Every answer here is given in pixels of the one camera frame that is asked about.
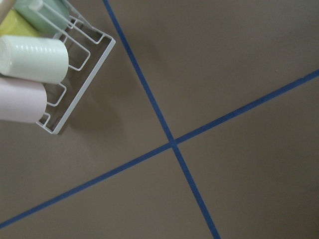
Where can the white cup in rack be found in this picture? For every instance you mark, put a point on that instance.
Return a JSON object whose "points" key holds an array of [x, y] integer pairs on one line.
{"points": [[33, 58]]}

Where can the pink cup in rack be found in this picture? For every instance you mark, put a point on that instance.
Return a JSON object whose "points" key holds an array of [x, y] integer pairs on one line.
{"points": [[22, 100]]}

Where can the green cup in rack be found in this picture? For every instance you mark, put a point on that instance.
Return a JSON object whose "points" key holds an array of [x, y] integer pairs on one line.
{"points": [[46, 16]]}

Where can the yellow cup in rack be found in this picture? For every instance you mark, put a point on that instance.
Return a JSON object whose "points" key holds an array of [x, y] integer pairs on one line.
{"points": [[15, 24]]}

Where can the white wire cup rack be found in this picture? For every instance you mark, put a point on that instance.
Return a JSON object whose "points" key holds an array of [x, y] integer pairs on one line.
{"points": [[88, 48]]}

